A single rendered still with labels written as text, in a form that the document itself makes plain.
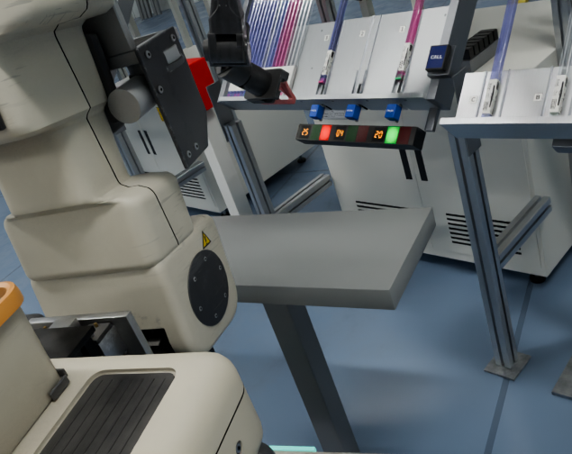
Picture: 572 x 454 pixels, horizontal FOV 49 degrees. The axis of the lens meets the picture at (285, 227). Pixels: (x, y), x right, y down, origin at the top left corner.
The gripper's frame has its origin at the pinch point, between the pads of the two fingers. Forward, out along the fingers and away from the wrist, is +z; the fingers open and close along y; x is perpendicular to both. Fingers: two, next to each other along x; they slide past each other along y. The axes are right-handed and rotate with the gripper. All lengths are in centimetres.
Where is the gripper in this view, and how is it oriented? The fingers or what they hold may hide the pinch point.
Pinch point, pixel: (292, 99)
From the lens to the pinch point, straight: 141.3
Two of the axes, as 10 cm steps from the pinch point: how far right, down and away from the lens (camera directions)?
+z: 7.0, 2.3, 6.8
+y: -6.7, -1.3, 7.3
